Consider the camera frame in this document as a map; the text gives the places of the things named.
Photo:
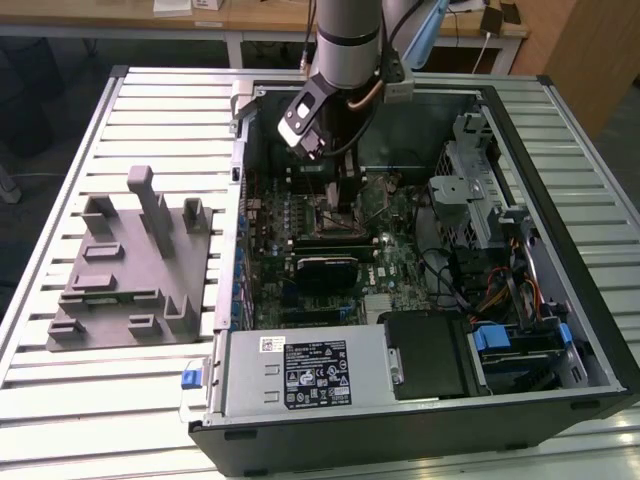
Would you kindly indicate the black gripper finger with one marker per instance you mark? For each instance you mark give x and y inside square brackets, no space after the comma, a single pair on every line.
[351,182]

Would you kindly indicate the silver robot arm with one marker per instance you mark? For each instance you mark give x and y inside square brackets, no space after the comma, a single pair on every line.
[350,45]

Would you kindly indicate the CPU socket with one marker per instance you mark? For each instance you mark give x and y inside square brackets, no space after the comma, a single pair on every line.
[327,225]

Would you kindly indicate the black RAM slot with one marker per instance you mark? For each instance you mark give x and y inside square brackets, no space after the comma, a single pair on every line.
[302,188]
[320,251]
[302,183]
[302,178]
[330,243]
[302,173]

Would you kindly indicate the black graphics card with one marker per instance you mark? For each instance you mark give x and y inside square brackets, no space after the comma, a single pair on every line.
[325,274]

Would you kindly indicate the silver drive cage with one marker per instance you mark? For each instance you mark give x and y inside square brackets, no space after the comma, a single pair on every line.
[457,190]

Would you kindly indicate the green motherboard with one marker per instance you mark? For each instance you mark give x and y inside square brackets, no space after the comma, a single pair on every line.
[405,292]

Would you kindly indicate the silver finned heatsink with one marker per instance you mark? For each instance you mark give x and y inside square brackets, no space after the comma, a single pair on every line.
[380,307]

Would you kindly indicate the white barcode sticker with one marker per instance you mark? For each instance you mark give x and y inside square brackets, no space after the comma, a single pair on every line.
[271,344]

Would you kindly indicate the small white box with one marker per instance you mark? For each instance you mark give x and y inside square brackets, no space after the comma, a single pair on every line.
[207,4]

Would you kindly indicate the black plastic shroud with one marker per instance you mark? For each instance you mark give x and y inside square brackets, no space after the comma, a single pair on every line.
[430,355]

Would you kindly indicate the black power supply label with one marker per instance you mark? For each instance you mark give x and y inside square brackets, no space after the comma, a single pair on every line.
[317,375]

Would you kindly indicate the blue disk carrier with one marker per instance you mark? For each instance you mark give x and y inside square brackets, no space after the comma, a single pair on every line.
[490,340]

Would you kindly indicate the white cardboard box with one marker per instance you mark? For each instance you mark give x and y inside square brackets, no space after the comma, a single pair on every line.
[172,6]

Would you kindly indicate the silver power supply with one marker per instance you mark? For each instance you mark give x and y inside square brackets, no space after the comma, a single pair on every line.
[250,380]

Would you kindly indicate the grey parts rack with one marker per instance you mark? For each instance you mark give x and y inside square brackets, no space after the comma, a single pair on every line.
[150,280]

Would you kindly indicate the wooden cabinet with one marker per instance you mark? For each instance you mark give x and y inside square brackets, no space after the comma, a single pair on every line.
[585,55]

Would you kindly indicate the blue case latch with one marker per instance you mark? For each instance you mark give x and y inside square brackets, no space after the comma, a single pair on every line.
[192,379]

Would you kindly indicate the black disk bay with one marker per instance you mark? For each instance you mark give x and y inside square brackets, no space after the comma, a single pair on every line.
[525,372]

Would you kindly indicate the blue plastic tab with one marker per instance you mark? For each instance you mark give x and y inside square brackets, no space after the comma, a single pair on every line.
[566,335]

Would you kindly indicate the black open PC case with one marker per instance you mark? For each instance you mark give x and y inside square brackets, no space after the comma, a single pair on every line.
[380,445]

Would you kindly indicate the wooden desk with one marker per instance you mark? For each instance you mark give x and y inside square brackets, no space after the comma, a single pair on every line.
[100,20]

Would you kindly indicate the green RAM stick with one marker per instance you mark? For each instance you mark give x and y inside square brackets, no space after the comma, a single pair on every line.
[107,298]

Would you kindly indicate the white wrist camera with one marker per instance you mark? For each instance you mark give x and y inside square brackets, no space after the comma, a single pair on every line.
[300,117]

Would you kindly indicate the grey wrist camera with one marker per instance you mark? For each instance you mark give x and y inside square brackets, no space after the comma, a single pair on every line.
[400,90]

